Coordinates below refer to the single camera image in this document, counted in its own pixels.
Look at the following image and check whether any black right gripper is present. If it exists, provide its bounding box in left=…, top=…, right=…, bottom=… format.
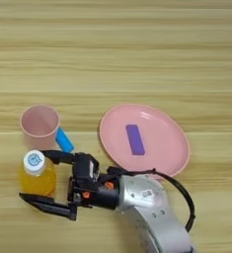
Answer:
left=18, top=149, right=121, bottom=222

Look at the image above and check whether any orange juice bottle white cap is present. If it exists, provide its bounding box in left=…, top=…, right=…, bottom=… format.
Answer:
left=20, top=149, right=58, bottom=198

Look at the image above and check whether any purple block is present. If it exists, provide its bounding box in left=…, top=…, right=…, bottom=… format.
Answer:
left=124, top=124, right=146, bottom=157

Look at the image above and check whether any small black box white label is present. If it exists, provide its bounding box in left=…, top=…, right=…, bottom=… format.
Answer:
left=71, top=152, right=101, bottom=193

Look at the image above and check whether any blue block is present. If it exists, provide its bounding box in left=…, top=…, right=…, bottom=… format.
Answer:
left=54, top=126, right=76, bottom=154

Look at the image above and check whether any pink plastic cup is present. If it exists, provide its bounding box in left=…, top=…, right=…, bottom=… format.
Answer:
left=20, top=104, right=61, bottom=151

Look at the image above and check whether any pink plastic plate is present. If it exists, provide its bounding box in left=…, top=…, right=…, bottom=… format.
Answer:
left=98, top=103, right=192, bottom=181

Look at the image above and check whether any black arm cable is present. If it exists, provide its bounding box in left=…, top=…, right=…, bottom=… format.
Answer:
left=107, top=165, right=196, bottom=233

